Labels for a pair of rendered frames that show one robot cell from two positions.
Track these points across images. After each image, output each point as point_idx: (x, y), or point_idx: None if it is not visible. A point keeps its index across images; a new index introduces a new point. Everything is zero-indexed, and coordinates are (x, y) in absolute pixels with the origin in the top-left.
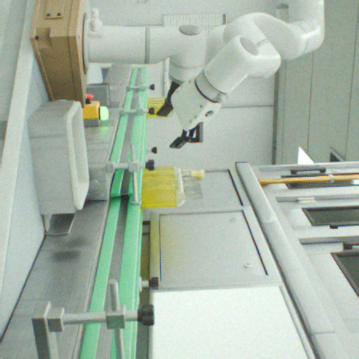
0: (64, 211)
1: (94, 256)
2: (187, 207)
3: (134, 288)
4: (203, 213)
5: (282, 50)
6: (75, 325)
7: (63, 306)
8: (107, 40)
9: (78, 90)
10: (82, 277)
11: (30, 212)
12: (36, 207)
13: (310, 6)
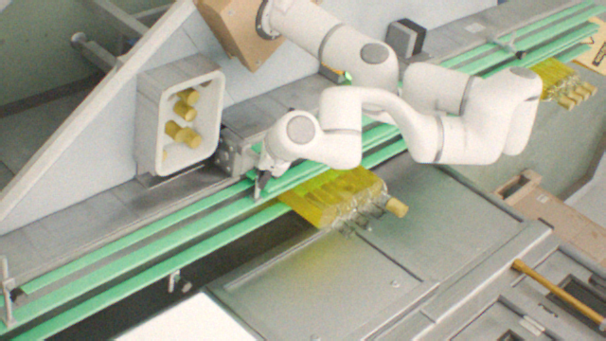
0: (148, 169)
1: (131, 224)
2: (396, 234)
3: (113, 275)
4: (383, 254)
5: (407, 145)
6: (33, 267)
7: (49, 248)
8: (288, 20)
9: (241, 56)
10: (93, 236)
11: (105, 154)
12: (125, 152)
13: (476, 113)
